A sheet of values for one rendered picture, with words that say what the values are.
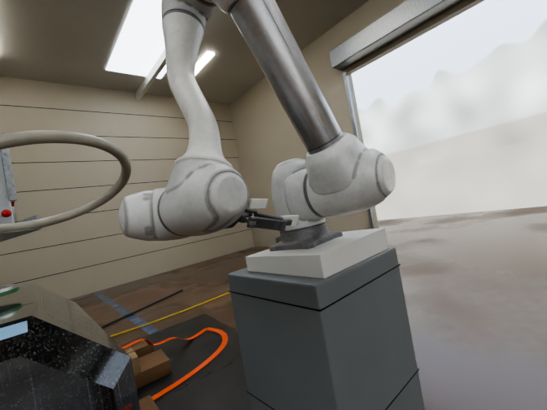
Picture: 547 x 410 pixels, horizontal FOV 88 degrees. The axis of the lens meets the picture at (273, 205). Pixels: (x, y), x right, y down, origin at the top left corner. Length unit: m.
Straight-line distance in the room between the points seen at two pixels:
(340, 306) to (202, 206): 0.46
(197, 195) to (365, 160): 0.44
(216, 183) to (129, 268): 6.20
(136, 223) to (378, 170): 0.54
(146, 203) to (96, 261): 5.91
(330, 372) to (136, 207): 0.56
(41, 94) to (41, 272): 3.20
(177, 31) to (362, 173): 0.54
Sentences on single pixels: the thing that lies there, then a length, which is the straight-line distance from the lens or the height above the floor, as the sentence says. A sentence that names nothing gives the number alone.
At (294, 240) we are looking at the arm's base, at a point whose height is 0.88.
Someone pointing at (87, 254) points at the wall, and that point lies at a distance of 6.45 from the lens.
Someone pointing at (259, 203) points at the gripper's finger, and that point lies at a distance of 0.85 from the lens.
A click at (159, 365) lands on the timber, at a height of 0.09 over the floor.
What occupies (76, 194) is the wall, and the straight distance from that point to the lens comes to 6.51.
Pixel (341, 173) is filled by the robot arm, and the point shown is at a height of 1.04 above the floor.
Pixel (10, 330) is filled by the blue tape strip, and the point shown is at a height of 0.78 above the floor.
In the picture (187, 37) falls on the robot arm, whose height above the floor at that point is 1.42.
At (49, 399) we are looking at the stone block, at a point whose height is 0.58.
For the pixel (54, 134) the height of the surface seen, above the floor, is 1.25.
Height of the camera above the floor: 0.99
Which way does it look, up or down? level
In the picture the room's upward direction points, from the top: 10 degrees counter-clockwise
